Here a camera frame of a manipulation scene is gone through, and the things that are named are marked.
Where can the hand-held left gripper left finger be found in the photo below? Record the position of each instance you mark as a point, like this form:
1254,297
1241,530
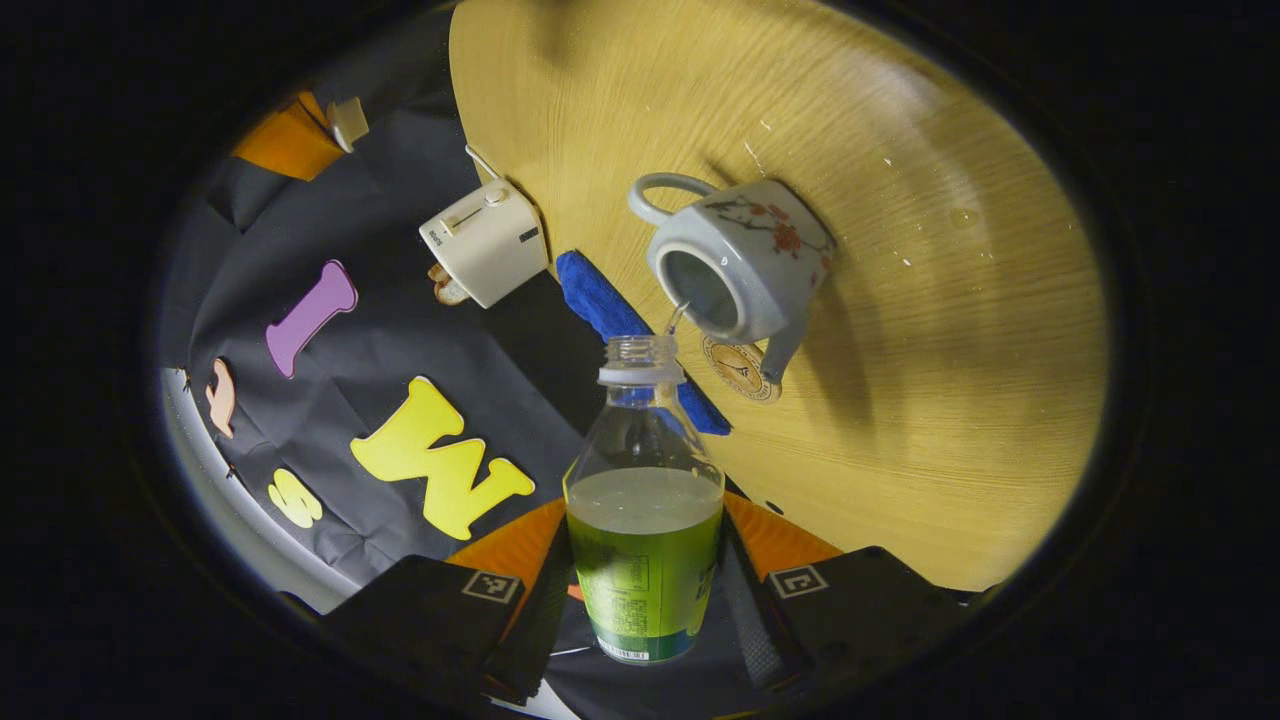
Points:
430,620

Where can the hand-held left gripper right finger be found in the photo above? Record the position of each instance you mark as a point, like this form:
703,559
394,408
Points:
860,610

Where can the clear green-label water bottle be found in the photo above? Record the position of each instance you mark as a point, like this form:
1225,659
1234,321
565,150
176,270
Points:
645,560

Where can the round wooden coaster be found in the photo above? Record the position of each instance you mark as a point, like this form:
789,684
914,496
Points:
738,372

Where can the white floral teacup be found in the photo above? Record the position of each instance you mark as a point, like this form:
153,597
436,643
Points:
750,260

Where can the black backdrop cloth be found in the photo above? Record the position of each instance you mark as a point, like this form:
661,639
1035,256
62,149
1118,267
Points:
400,340

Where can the bread slice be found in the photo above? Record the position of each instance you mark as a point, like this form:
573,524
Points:
447,290

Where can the blue towel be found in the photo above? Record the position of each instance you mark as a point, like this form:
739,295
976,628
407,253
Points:
600,300

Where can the white toaster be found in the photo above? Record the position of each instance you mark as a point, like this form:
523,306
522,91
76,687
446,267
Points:
490,240

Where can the orange object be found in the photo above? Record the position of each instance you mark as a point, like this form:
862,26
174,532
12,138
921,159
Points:
285,140

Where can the small white object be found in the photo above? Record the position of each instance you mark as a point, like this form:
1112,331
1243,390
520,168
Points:
348,122

